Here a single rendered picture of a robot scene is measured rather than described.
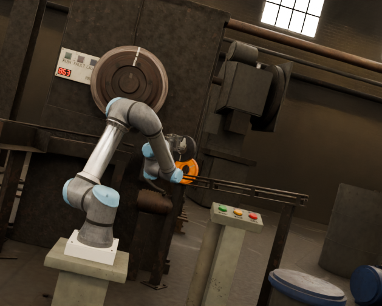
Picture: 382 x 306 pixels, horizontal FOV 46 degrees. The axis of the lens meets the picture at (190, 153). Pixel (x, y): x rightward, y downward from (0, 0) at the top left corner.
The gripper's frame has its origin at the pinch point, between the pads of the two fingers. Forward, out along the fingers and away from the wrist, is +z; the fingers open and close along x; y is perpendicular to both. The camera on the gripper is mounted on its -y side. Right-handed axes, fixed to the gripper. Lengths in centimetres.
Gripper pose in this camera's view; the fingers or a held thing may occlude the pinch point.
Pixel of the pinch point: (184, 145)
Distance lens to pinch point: 257.1
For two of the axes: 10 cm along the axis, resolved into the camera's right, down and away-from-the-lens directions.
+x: -8.4, -2.3, 4.8
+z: 5.2, -1.4, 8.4
